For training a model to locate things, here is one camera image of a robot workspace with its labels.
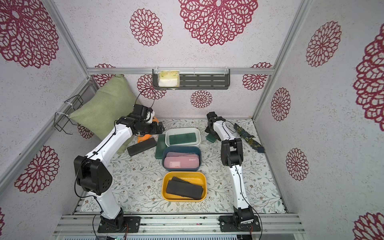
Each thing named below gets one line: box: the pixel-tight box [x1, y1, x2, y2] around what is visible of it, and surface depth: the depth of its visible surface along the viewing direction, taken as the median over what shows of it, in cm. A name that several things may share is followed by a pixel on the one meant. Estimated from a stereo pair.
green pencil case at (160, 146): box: [155, 134, 168, 160], surface depth 105 cm
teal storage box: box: [162, 146, 202, 172], surface depth 93 cm
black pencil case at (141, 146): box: [127, 137, 157, 157], surface depth 105 cm
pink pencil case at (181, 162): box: [164, 156, 200, 169], surface depth 92 cm
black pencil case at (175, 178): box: [172, 176, 192, 184], surface depth 89 cm
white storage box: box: [165, 127, 201, 147], surface depth 109 cm
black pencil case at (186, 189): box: [166, 180, 204, 200], surface depth 83 cm
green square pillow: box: [69, 74, 139, 155], surface depth 87 cm
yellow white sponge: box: [158, 71, 180, 87], surface depth 92 cm
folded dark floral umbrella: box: [233, 123, 266, 154], surface depth 108 cm
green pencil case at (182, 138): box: [169, 132, 197, 145], surface depth 109 cm
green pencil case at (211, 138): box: [206, 133, 217, 143], surface depth 108 cm
